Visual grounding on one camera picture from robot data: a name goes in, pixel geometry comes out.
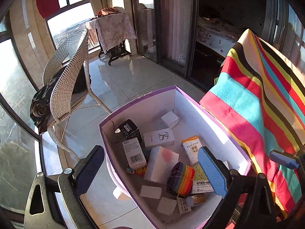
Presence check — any striped colourful blanket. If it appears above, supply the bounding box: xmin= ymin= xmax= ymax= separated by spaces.
xmin=200 ymin=30 xmax=304 ymax=216

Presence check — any purple white storage box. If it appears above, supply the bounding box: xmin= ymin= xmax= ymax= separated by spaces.
xmin=99 ymin=86 xmax=251 ymax=228

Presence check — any floral cloth covered table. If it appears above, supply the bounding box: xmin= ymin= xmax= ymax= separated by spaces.
xmin=86 ymin=12 xmax=136 ymax=65

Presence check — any small white box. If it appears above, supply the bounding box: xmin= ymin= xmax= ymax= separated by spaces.
xmin=157 ymin=197 xmax=177 ymax=216

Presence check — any black printed box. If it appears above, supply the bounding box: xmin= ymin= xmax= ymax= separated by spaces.
xmin=118 ymin=119 xmax=142 ymax=143

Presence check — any orange white box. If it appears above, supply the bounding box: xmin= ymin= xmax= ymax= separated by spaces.
xmin=181 ymin=135 xmax=202 ymax=165

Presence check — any tall white box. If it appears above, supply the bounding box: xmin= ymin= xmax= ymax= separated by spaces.
xmin=161 ymin=111 xmax=179 ymax=129

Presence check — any red blue small box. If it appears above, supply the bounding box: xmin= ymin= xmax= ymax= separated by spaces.
xmin=126 ymin=166 xmax=146 ymax=176

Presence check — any rainbow strap roll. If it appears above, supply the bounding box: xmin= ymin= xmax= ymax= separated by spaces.
xmin=166 ymin=161 xmax=196 ymax=198

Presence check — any goat milk powder pack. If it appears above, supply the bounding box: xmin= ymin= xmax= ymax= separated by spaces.
xmin=176 ymin=193 xmax=206 ymax=214

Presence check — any white blue medicine box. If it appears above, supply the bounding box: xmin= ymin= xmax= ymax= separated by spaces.
xmin=122 ymin=138 xmax=147 ymax=170

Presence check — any white cube box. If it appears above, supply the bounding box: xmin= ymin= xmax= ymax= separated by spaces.
xmin=140 ymin=185 xmax=162 ymax=200

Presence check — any white green paper leaflet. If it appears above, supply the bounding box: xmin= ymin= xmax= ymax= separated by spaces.
xmin=191 ymin=164 xmax=214 ymax=194

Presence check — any bed with floral sheet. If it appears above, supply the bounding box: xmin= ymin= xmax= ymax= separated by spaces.
xmin=196 ymin=17 xmax=242 ymax=57

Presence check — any white wicker chair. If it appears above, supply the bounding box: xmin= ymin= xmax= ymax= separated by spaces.
xmin=42 ymin=28 xmax=112 ymax=161

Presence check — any white box letter logo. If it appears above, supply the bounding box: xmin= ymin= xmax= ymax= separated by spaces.
xmin=143 ymin=128 xmax=175 ymax=149

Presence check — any long white pink box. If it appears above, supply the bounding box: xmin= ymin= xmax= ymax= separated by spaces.
xmin=144 ymin=146 xmax=179 ymax=185

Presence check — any red bundle on table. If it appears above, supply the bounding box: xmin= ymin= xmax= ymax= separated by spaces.
xmin=96 ymin=7 xmax=119 ymax=18

